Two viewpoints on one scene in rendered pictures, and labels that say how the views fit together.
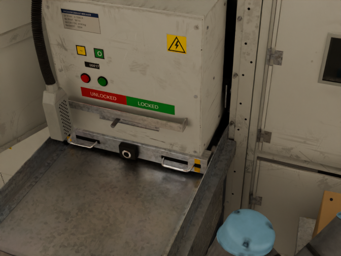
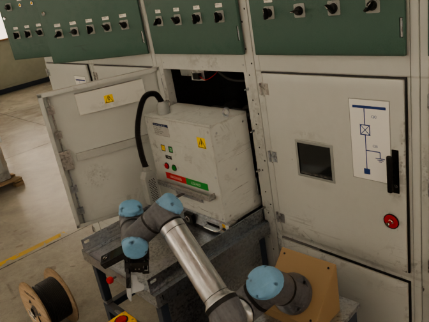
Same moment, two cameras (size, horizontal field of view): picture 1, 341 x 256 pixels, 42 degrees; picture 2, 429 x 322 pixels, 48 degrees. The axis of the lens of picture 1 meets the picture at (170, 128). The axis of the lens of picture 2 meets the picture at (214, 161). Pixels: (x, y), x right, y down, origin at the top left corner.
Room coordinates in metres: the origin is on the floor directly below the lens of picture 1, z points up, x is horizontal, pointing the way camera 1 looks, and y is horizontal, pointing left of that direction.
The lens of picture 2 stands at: (-0.67, -1.02, 1.99)
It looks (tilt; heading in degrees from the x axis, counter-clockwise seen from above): 21 degrees down; 28
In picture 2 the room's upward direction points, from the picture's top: 10 degrees counter-clockwise
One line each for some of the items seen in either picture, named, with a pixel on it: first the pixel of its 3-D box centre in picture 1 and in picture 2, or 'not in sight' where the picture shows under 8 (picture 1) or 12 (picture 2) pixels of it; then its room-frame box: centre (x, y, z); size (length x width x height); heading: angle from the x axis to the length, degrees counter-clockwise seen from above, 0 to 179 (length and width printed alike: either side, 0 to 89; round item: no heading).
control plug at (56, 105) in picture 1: (58, 112); (150, 186); (1.15, 0.35, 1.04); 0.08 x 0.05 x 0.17; 158
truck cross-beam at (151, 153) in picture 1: (133, 145); (195, 214); (1.15, 0.13, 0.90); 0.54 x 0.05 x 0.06; 68
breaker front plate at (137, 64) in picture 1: (124, 83); (183, 168); (1.14, 0.13, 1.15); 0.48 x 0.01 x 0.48; 68
